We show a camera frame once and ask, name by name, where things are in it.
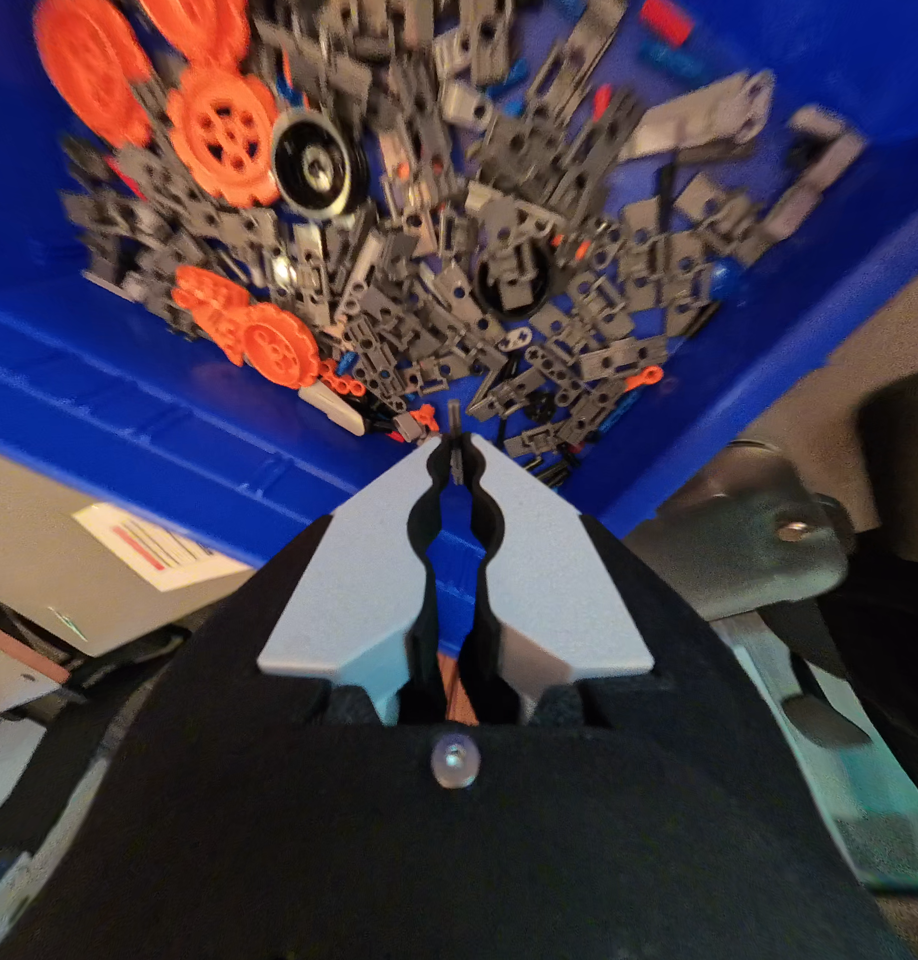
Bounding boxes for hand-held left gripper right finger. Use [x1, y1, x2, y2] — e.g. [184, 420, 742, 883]
[457, 432, 656, 725]

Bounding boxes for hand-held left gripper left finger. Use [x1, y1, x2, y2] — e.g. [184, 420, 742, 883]
[256, 436, 451, 726]

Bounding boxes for dark grey axle pin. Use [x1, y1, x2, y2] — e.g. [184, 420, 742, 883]
[445, 399, 467, 485]

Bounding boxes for blue plastic bin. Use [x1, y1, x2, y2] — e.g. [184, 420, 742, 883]
[0, 0, 918, 657]

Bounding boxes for pile of toy building pieces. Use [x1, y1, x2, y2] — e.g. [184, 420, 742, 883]
[33, 0, 871, 485]

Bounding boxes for white paper label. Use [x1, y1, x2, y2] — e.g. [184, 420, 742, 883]
[71, 501, 256, 594]

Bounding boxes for orange toy gear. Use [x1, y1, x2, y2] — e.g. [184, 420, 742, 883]
[240, 302, 323, 390]

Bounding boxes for black toy wheel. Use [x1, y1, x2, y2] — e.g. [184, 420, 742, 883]
[472, 223, 559, 318]

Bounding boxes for black pulley wheel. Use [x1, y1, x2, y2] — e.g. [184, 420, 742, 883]
[270, 111, 371, 220]

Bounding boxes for orange toy wheel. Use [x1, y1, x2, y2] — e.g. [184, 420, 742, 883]
[165, 66, 281, 209]
[33, 0, 157, 149]
[138, 0, 251, 67]

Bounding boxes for grey metal chair bracket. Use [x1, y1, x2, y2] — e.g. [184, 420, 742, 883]
[625, 441, 856, 625]

